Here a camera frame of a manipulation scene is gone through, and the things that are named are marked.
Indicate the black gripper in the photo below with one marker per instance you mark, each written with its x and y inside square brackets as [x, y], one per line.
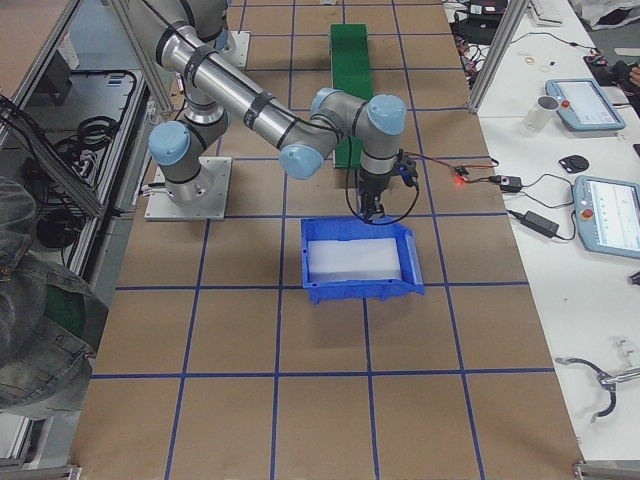
[370, 187]

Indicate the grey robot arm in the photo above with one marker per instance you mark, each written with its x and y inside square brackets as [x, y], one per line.
[186, 37]

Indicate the white foam bin liner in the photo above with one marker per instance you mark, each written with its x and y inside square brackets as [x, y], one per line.
[360, 259]

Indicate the blue plastic bin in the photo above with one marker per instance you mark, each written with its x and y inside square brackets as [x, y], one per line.
[349, 228]

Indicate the small sensor board red LED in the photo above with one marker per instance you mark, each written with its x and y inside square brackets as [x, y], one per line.
[460, 174]

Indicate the green conveyor belt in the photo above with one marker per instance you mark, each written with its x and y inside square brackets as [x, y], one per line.
[351, 73]

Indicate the small black inline box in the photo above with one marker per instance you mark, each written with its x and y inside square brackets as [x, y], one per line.
[510, 184]

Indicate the black power adapter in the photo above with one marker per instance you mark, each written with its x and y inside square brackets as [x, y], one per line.
[539, 224]

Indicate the white plastic cup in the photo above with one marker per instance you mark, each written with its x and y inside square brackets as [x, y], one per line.
[543, 110]

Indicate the black round puck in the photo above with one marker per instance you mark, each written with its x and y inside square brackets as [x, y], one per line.
[574, 164]

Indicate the upper teach pendant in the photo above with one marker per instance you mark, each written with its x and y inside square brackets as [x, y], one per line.
[584, 106]

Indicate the teach pendant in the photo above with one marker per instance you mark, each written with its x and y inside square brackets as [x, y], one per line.
[584, 106]
[607, 213]

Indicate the lower teach pendant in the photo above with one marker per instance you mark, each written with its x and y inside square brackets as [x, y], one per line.
[607, 213]

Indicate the metal claw tool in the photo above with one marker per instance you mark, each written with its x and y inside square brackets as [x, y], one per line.
[607, 382]

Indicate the person in denim jacket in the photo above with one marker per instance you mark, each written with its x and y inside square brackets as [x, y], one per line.
[45, 310]

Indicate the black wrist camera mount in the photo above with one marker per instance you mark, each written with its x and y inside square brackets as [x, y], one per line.
[406, 168]

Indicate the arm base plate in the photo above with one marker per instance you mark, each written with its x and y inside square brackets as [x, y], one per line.
[234, 47]
[204, 197]

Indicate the aluminium frame post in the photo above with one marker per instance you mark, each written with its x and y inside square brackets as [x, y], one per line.
[511, 19]

